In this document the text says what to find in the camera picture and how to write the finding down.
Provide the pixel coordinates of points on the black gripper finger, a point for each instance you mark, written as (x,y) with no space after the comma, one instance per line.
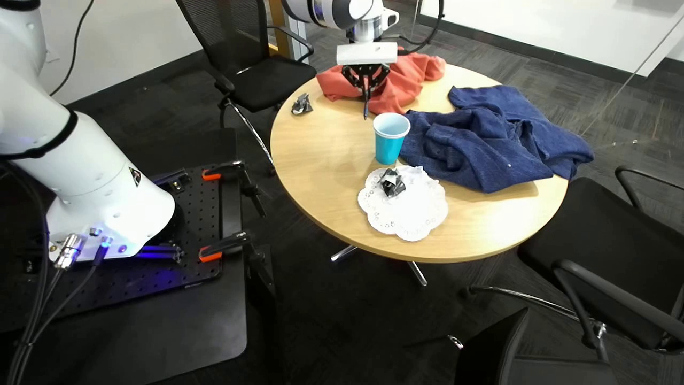
(353,79)
(378,79)

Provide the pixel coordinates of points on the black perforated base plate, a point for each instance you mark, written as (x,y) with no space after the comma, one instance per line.
(207,213)

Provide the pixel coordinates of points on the black binder clip near edge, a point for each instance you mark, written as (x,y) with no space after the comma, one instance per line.
(302,106)

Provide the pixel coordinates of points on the orange clamp lower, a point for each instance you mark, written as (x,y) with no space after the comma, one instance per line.
(224,247)

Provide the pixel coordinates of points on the round wooden table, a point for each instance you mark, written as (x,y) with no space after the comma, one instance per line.
(323,159)

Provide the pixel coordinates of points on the black office chair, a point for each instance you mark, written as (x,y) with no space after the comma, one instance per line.
(523,345)
(614,265)
(236,41)

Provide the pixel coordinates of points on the black office chair right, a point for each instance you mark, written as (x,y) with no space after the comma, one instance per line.
(614,265)

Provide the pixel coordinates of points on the black binder clip on doily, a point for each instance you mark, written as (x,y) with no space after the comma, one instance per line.
(392,182)

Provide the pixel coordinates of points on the navy blue cloth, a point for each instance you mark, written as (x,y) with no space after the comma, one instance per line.
(493,141)

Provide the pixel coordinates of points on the orange red cloth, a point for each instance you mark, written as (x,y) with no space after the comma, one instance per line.
(404,83)

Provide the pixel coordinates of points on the blue plastic cup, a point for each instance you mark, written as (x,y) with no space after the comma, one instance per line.
(391,133)

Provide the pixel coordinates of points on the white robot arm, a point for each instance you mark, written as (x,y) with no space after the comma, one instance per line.
(104,209)

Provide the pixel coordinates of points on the black office chair near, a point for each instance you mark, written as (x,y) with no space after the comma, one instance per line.
(523,345)

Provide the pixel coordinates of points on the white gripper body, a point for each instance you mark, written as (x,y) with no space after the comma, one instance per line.
(366,55)

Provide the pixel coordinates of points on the orange clamp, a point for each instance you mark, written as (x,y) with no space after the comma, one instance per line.
(224,247)
(220,172)

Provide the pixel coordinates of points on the black office chair far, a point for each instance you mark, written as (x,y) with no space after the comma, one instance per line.
(236,41)

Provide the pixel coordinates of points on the orange clamp upper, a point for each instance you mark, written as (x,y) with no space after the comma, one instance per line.
(220,172)

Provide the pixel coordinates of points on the white paper doily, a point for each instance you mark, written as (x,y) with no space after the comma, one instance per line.
(412,215)

